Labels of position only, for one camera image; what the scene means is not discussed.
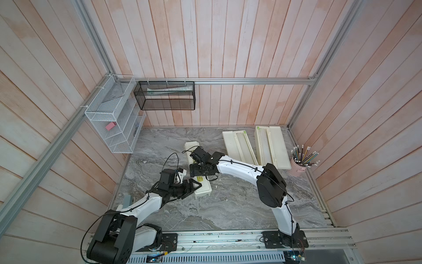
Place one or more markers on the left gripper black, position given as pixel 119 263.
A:
pixel 185 191

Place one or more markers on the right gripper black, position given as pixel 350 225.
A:
pixel 193 170

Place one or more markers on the cream dispenser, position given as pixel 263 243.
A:
pixel 279 154
pixel 230 141
pixel 206 188

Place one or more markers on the plastic wrap roll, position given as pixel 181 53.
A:
pixel 264 142
pixel 245 148

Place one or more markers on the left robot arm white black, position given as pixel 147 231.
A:
pixel 122 232

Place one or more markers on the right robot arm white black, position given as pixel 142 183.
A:
pixel 271 186

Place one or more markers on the white and teal brush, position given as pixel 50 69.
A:
pixel 127 202

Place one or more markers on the pink eraser block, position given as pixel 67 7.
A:
pixel 110 126

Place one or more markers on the pencil holder with pencils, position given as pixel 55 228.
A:
pixel 302 159

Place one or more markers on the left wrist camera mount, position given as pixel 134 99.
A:
pixel 181 173

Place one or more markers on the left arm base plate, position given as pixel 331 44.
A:
pixel 165 242

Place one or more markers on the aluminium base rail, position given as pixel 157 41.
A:
pixel 191 242

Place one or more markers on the black wire mesh basket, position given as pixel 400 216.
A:
pixel 165 95

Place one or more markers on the white wire mesh shelf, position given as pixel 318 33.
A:
pixel 113 101

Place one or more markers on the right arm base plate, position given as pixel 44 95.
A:
pixel 276 239

